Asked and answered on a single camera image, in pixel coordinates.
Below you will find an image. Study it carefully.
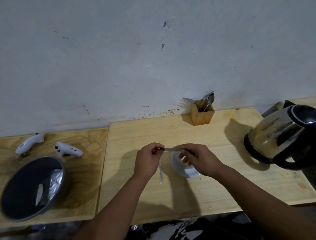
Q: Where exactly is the wooden cutlery holder box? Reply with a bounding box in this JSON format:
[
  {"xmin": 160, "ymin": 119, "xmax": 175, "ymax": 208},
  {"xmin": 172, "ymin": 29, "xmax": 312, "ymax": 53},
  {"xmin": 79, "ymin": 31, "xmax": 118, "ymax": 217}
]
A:
[{"xmin": 189, "ymin": 100, "xmax": 215, "ymax": 126}]

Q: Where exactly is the person's right hand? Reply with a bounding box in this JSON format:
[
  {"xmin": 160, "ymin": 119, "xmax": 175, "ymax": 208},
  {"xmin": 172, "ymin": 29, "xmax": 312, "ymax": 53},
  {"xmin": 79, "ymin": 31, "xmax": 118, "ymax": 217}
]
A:
[{"xmin": 178, "ymin": 144, "xmax": 224, "ymax": 178}]

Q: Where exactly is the person's left forearm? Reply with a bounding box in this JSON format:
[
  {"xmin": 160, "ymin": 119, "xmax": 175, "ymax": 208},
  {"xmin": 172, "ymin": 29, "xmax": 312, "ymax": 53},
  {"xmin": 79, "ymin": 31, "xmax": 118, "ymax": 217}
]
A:
[{"xmin": 72, "ymin": 172, "xmax": 155, "ymax": 240}]

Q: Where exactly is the black white patterned clothing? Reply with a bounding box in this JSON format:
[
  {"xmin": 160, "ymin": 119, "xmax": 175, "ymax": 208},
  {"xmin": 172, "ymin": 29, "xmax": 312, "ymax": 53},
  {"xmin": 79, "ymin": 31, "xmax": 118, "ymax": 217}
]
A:
[{"xmin": 130, "ymin": 212, "xmax": 263, "ymax": 240}]

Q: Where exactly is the white handheld controller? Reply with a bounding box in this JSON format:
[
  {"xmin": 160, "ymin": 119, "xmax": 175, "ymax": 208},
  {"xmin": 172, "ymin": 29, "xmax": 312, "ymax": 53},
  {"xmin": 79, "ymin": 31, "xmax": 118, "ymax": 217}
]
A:
[
  {"xmin": 54, "ymin": 142, "xmax": 83, "ymax": 158},
  {"xmin": 15, "ymin": 133, "xmax": 45, "ymax": 155}
]

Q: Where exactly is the person's right forearm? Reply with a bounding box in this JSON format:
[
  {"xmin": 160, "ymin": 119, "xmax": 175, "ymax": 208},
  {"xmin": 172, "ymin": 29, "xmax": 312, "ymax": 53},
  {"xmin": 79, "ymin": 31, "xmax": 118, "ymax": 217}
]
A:
[{"xmin": 210, "ymin": 163, "xmax": 316, "ymax": 240}]

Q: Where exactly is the person's left hand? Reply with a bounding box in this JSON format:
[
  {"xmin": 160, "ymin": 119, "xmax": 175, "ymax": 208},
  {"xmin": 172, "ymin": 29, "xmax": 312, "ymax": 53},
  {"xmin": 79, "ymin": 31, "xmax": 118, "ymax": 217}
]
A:
[{"xmin": 133, "ymin": 143, "xmax": 165, "ymax": 180}]

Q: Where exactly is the small white wrapper piece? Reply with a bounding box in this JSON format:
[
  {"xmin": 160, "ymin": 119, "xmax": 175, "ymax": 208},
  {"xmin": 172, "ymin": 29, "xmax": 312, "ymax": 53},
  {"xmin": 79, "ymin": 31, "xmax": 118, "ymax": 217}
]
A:
[{"xmin": 35, "ymin": 184, "xmax": 44, "ymax": 206}]

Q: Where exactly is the metal spoon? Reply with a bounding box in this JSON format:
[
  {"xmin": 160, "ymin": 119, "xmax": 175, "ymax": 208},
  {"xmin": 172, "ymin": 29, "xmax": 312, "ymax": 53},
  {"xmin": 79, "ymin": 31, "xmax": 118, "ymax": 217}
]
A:
[{"xmin": 204, "ymin": 92, "xmax": 215, "ymax": 112}]

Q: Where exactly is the steel electric kettle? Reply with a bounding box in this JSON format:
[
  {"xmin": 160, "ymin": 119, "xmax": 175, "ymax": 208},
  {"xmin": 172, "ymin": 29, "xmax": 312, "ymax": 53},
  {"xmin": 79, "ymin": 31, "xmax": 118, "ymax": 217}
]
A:
[{"xmin": 248, "ymin": 100, "xmax": 316, "ymax": 171}]

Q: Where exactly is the white ceramic cup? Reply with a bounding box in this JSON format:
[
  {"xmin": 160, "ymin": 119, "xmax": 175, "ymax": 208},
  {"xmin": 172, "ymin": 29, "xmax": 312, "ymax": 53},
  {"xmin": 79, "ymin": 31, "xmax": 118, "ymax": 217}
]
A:
[{"xmin": 171, "ymin": 151, "xmax": 201, "ymax": 179}]

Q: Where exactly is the grey round waste bin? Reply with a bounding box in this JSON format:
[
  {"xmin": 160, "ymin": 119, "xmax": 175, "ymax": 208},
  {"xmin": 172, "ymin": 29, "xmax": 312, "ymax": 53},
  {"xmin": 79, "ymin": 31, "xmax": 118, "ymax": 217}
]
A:
[{"xmin": 0, "ymin": 155, "xmax": 66, "ymax": 222}]

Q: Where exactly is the crumpled silver foil wrapper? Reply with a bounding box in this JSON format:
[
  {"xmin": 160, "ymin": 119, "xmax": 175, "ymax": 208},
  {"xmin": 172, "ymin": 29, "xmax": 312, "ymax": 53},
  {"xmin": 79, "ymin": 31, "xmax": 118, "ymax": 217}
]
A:
[{"xmin": 47, "ymin": 169, "xmax": 64, "ymax": 201}]

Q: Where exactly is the metal knife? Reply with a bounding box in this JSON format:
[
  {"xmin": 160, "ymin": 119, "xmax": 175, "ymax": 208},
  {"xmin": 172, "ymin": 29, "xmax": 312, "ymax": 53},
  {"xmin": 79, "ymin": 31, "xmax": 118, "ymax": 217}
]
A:
[{"xmin": 199, "ymin": 90, "xmax": 215, "ymax": 109}]

